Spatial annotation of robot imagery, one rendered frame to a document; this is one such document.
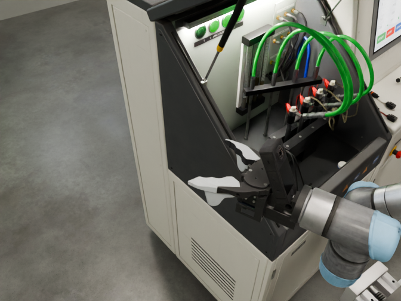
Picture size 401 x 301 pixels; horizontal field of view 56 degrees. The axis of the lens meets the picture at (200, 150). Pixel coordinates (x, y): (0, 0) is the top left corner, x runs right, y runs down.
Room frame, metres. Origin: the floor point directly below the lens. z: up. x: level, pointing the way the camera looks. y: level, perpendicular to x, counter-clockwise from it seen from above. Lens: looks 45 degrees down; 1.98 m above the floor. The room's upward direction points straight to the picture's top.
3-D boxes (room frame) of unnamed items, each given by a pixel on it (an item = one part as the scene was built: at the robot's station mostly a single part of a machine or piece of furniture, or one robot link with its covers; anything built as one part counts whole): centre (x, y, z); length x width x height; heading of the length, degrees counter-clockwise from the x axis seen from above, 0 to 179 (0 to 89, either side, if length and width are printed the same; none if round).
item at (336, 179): (0.89, -0.49, 0.87); 0.62 x 0.04 x 0.16; 132
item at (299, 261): (0.88, -0.50, 0.45); 0.65 x 0.02 x 0.68; 132
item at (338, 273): (0.37, -0.28, 1.34); 0.11 x 0.08 x 0.11; 150
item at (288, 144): (1.15, -0.42, 0.91); 0.34 x 0.10 x 0.15; 132
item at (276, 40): (1.42, -0.34, 1.20); 0.13 x 0.03 x 0.31; 132
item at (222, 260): (1.09, -0.31, 0.39); 0.70 x 0.58 x 0.79; 132
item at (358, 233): (0.36, -0.27, 1.43); 0.11 x 0.08 x 0.09; 60
